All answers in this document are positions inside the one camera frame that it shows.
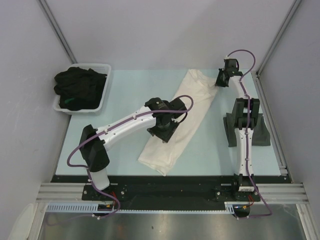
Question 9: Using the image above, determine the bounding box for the white floral t-shirt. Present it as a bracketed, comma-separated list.
[138, 69, 219, 176]

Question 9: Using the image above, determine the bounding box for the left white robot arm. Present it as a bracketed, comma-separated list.
[79, 97, 188, 200]

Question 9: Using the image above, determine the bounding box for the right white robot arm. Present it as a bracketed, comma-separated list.
[215, 57, 260, 201]

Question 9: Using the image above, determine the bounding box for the folded dark grey t-shirt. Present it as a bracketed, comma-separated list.
[223, 113, 271, 148]

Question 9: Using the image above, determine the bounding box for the black t-shirt pile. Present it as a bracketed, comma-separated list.
[53, 67, 108, 111]

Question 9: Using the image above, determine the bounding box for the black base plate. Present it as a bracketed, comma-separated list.
[51, 174, 292, 211]

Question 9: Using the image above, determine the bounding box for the white slotted cable duct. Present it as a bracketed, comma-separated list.
[46, 203, 234, 214]

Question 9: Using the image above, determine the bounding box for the aluminium frame rail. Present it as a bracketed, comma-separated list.
[36, 183, 309, 204]

